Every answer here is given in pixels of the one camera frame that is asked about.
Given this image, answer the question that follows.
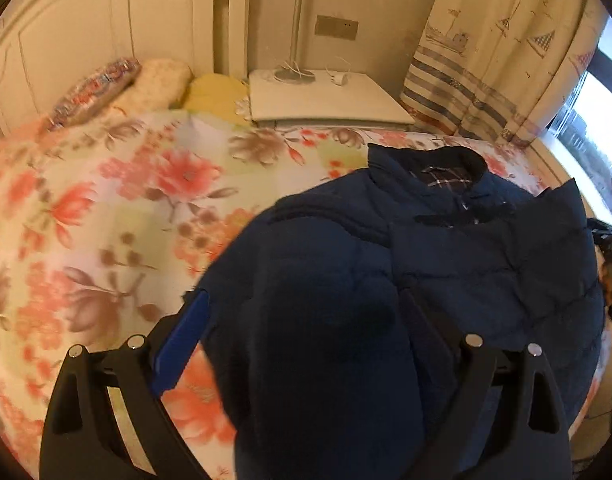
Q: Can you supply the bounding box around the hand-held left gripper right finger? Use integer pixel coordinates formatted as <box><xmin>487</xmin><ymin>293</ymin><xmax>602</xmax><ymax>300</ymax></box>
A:
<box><xmin>401</xmin><ymin>287</ymin><xmax>571</xmax><ymax>480</ymax></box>

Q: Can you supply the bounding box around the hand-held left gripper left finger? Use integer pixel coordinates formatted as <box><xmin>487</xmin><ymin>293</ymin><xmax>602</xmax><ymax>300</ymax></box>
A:
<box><xmin>38</xmin><ymin>287</ymin><xmax>211</xmax><ymax>480</ymax></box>

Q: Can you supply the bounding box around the blue puffer jacket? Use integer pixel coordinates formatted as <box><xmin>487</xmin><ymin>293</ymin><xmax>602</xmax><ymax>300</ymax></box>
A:
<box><xmin>196</xmin><ymin>142</ymin><xmax>606</xmax><ymax>480</ymax></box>

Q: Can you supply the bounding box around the dark framed window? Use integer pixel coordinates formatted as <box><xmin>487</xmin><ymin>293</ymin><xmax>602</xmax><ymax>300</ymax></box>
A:
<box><xmin>546</xmin><ymin>15</ymin><xmax>612</xmax><ymax>226</ymax></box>

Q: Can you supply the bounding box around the floral quilt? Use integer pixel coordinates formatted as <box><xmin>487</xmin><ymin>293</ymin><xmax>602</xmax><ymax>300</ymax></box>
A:
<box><xmin>0</xmin><ymin>110</ymin><xmax>612</xmax><ymax>480</ymax></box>

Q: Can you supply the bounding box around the sailboat print curtain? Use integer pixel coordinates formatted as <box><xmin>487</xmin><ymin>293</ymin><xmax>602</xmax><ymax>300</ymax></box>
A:
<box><xmin>401</xmin><ymin>0</ymin><xmax>609</xmax><ymax>148</ymax></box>

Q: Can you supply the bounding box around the yellow pillow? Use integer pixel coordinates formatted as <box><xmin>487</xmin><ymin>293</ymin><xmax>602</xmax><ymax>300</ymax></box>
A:
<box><xmin>183</xmin><ymin>74</ymin><xmax>251</xmax><ymax>126</ymax></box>

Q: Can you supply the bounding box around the cream pillow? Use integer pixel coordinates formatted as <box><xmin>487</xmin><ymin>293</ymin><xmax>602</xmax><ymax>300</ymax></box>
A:
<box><xmin>111</xmin><ymin>58</ymin><xmax>194</xmax><ymax>111</ymax></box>

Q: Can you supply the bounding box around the patterned round pillow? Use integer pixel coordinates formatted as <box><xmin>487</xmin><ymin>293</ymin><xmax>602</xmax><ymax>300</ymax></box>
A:
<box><xmin>48</xmin><ymin>57</ymin><xmax>142</xmax><ymax>128</ymax></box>

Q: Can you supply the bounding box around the white nightstand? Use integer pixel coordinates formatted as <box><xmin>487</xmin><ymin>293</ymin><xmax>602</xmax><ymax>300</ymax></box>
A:
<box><xmin>248</xmin><ymin>69</ymin><xmax>417</xmax><ymax>128</ymax></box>

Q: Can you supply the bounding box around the white bed headboard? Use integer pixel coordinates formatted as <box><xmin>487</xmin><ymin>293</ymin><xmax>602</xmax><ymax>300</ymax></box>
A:
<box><xmin>0</xmin><ymin>0</ymin><xmax>254</xmax><ymax>141</ymax></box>

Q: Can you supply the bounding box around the white pole lamp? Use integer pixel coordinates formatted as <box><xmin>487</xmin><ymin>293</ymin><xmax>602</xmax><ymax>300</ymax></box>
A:
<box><xmin>273</xmin><ymin>0</ymin><xmax>317</xmax><ymax>82</ymax></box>

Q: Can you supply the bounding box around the white charger with cable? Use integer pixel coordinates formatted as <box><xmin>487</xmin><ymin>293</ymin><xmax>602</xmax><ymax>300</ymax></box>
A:
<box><xmin>326</xmin><ymin>57</ymin><xmax>354</xmax><ymax>87</ymax></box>

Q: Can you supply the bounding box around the wall socket panel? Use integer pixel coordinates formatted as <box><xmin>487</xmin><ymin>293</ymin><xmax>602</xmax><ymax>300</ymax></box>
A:
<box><xmin>315</xmin><ymin>15</ymin><xmax>360</xmax><ymax>41</ymax></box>

